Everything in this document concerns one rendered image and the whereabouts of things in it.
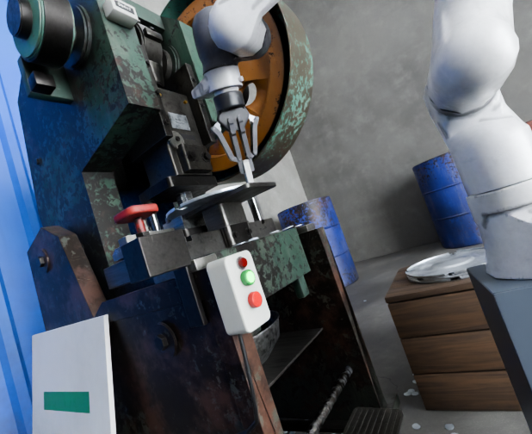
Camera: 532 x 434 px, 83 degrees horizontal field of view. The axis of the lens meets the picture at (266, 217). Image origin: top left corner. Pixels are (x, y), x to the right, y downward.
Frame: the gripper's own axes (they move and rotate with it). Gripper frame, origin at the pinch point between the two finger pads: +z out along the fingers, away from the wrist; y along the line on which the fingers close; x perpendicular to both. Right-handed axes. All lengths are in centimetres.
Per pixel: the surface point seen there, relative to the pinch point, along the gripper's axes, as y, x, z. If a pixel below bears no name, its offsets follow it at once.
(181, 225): -20.8, 8.8, 10.0
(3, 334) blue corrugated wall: -110, 72, 46
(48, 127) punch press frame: -52, 39, -28
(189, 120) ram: -8.7, 24.0, -19.1
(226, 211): -8.0, 1.5, 8.6
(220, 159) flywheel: 2, 51, -4
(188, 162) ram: -13.4, 10.8, -6.4
